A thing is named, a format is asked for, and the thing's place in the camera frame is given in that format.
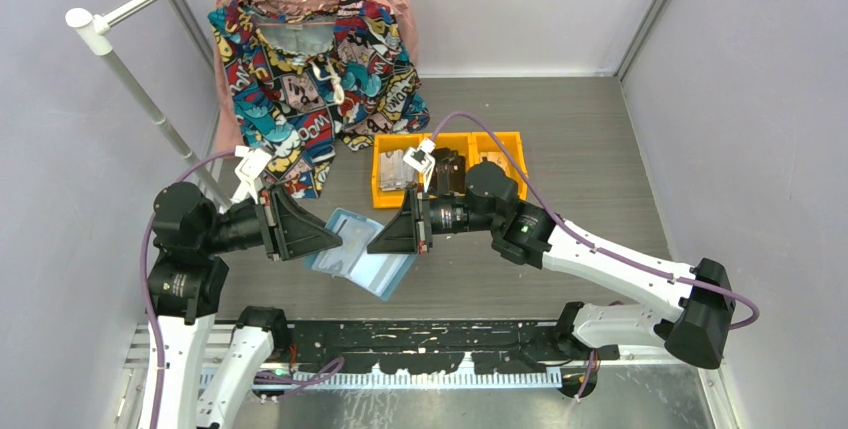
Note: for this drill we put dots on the black cards stack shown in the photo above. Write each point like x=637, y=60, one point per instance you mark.
x=449, y=173

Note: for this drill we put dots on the orange cards stack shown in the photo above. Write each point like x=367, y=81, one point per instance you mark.
x=497, y=158

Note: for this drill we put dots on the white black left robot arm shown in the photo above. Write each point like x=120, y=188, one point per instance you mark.
x=184, y=287

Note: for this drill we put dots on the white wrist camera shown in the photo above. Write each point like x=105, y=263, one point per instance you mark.
x=249, y=170
x=420, y=159

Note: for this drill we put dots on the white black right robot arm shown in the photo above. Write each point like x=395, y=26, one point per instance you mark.
x=685, y=309

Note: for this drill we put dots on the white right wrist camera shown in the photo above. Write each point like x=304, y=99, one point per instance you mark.
x=420, y=159

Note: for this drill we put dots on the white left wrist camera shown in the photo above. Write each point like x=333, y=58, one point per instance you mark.
x=249, y=170

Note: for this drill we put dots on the blue leather card holder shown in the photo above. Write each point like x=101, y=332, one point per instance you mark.
x=379, y=274

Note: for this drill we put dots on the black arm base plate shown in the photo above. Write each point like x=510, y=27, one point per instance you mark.
x=420, y=347

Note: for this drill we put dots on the silver cards stack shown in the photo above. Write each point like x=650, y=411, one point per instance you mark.
x=393, y=173

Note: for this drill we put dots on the yellow three-compartment bin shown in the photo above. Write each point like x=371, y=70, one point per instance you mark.
x=469, y=144

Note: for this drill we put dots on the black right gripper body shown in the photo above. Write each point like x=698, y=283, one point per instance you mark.
x=441, y=215

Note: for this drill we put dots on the white metal clothes rack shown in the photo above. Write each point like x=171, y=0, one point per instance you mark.
x=92, y=30

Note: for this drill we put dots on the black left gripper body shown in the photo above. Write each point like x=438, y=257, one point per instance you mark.
x=244, y=225

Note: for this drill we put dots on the colourful comic print shorts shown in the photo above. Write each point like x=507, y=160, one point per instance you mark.
x=301, y=83

